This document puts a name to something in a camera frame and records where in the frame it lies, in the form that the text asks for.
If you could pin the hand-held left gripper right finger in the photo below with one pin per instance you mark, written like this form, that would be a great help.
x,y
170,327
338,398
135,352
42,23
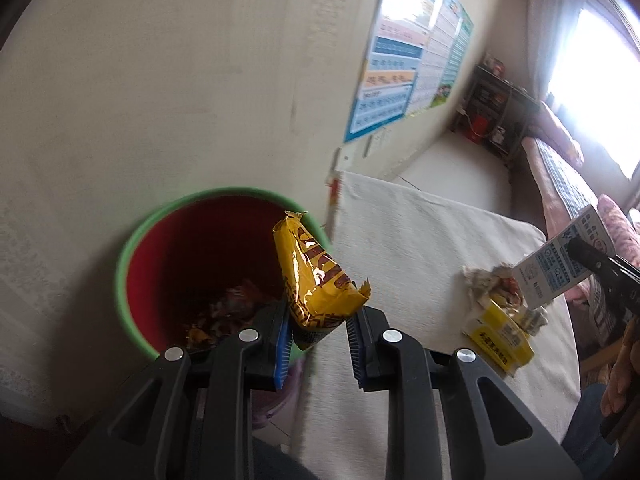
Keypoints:
x,y
356,355

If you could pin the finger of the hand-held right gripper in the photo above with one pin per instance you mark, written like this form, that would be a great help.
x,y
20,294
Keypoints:
x,y
610,275

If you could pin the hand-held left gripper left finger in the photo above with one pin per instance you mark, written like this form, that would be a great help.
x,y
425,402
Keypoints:
x,y
282,355

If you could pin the blue white milk carton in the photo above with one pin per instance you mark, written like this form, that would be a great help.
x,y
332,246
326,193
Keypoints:
x,y
555,265

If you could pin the red bin with green rim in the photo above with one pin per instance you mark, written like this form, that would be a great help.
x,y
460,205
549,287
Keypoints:
x,y
175,255

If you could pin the person's right hand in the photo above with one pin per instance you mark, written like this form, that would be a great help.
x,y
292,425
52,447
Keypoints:
x,y
627,375

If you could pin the person's blue trousers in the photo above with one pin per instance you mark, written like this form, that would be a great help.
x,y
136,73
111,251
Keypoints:
x,y
585,425

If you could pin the bed with checked sheet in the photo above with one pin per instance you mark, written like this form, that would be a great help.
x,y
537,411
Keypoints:
x,y
565,185

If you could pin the crumpled printed paper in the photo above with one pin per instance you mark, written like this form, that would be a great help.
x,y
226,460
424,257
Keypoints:
x,y
487,282

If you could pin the white table cloth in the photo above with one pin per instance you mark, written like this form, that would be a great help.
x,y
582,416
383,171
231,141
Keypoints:
x,y
425,250

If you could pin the yellow cardboard box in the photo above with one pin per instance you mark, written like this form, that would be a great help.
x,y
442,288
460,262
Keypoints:
x,y
500,342

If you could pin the red bag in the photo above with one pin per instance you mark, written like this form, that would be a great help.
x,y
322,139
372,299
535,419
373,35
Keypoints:
x,y
476,127

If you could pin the bright window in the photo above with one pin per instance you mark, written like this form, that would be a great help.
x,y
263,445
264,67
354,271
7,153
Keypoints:
x,y
595,75

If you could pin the dark storage shelf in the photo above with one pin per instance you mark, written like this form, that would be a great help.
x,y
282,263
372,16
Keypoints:
x,y
492,110

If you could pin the white curtain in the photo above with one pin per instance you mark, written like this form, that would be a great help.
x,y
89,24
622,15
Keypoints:
x,y
555,30

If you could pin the white wall socket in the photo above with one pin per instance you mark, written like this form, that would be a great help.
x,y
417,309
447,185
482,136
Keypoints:
x,y
376,143

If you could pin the wall chart with green corner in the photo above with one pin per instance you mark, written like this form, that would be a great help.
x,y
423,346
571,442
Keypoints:
x,y
447,55

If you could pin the blue wall poster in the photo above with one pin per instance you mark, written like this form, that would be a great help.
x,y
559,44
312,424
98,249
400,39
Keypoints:
x,y
390,80

